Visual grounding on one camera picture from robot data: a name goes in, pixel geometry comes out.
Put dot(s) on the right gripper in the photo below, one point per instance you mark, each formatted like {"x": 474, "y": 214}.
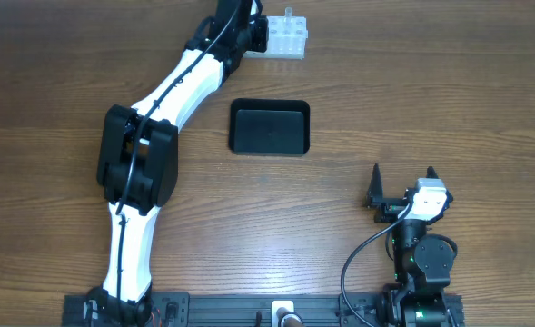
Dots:
{"x": 387, "y": 204}

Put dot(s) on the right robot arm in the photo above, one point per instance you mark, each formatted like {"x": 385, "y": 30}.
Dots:
{"x": 432, "y": 261}

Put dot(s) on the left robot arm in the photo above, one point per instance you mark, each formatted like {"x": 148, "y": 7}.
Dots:
{"x": 190, "y": 86}

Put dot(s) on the black tray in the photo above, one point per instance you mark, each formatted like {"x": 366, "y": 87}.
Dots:
{"x": 271, "y": 131}

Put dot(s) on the white test tube rack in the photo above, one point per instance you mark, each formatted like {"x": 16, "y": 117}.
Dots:
{"x": 290, "y": 43}

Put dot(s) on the clear test tube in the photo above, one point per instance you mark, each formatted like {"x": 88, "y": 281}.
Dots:
{"x": 289, "y": 13}

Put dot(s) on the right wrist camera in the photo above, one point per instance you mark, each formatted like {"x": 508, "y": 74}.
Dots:
{"x": 428, "y": 200}

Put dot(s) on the mounting rail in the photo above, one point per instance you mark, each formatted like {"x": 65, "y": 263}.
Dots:
{"x": 230, "y": 311}

